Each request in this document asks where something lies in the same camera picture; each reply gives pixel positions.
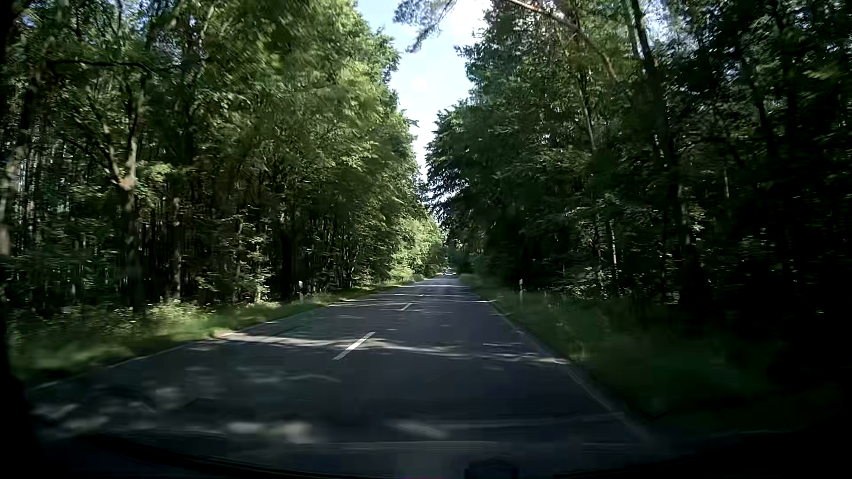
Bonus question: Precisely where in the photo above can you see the road markings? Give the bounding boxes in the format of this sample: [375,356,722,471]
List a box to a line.
[30,276,650,440]

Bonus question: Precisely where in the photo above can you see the grey asphalt road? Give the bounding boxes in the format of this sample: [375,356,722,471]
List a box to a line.
[27,271,656,460]

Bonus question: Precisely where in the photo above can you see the car's own bonnet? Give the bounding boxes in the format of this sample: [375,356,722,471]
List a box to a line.
[40,432,852,479]

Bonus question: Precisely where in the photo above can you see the wood of green trees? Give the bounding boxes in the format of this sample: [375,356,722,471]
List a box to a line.
[394,0,852,334]
[0,0,448,317]

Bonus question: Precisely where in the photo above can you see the grass verge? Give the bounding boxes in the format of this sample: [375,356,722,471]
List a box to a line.
[7,276,427,387]
[459,273,852,440]

